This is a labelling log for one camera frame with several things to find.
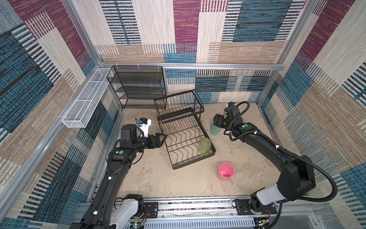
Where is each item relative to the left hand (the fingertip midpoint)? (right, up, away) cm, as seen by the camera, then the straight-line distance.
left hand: (161, 134), depth 74 cm
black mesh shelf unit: (-24, +33, +37) cm, 55 cm away
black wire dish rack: (+13, -3, +27) cm, 30 cm away
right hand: (+33, +7, +12) cm, 36 cm away
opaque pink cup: (+36, -23, +11) cm, 44 cm away
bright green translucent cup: (+24, -8, +13) cm, 29 cm away
